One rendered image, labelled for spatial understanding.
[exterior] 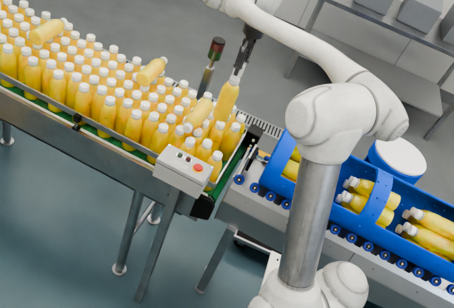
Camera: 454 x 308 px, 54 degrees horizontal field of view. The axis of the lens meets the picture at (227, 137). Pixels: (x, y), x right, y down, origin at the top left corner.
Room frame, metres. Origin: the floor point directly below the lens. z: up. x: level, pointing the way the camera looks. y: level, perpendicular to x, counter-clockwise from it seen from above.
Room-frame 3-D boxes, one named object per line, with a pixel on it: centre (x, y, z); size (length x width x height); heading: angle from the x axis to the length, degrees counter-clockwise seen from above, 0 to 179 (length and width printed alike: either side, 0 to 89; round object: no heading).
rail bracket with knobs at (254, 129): (1.66, -0.11, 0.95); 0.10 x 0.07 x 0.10; 173
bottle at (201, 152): (1.35, 0.07, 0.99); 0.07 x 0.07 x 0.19
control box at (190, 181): (1.19, 0.11, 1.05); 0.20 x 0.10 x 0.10; 83
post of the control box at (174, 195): (1.19, 0.11, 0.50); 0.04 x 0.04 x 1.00; 83
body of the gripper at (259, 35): (1.42, 0.06, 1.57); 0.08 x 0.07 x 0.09; 172
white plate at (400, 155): (1.89, -0.85, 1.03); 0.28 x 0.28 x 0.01
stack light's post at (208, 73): (1.86, 0.21, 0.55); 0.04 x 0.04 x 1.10; 83
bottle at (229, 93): (1.42, 0.06, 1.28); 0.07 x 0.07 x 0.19
